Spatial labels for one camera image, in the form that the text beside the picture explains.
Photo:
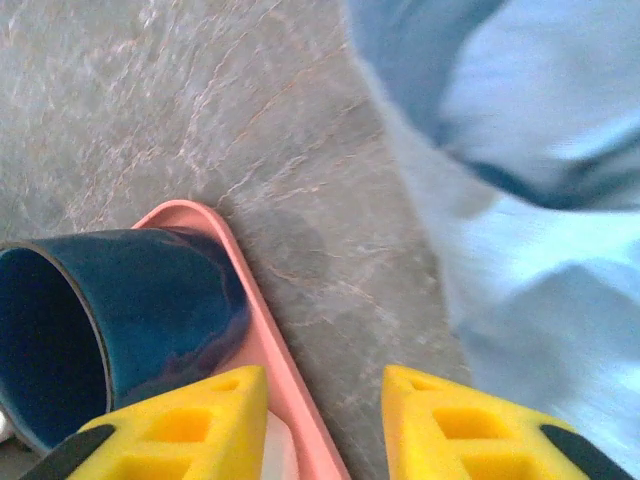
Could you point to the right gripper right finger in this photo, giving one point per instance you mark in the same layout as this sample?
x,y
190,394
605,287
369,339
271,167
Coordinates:
x,y
465,440

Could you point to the dark blue mug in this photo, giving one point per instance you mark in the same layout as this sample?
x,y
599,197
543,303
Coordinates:
x,y
165,310

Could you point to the pink plastic tray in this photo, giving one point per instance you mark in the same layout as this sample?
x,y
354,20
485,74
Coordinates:
x,y
270,325

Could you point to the white faceted mug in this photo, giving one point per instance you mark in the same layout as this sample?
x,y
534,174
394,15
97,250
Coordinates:
x,y
281,450

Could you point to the light blue shirt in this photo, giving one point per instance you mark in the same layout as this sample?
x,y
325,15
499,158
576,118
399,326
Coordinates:
x,y
525,100

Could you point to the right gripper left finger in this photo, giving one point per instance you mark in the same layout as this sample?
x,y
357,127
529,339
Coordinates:
x,y
190,435

